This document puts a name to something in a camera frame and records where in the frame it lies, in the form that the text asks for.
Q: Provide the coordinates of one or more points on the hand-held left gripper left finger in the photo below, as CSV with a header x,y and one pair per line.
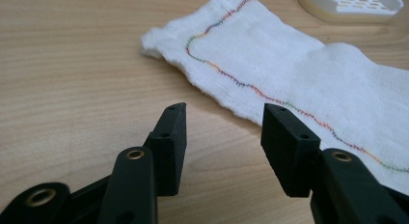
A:
x,y
167,153

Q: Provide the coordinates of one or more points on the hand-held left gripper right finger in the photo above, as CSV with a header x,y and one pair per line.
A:
x,y
291,150

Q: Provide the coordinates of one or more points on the white cloth with coloured stitching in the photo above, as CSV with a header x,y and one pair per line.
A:
x,y
289,66

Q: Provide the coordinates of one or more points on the white perforated plastic tray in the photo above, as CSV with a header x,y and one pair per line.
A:
x,y
350,5

